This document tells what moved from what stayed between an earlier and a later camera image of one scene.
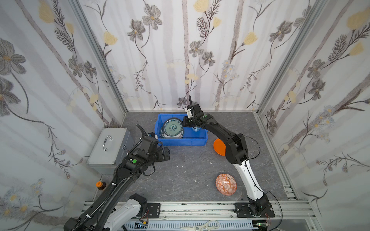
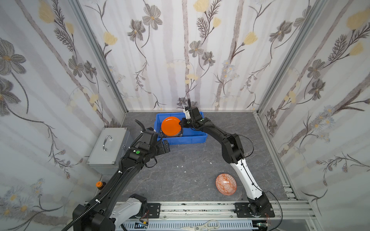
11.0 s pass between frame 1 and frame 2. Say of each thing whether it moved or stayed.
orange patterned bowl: stayed
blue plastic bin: stayed
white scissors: stayed
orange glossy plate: moved
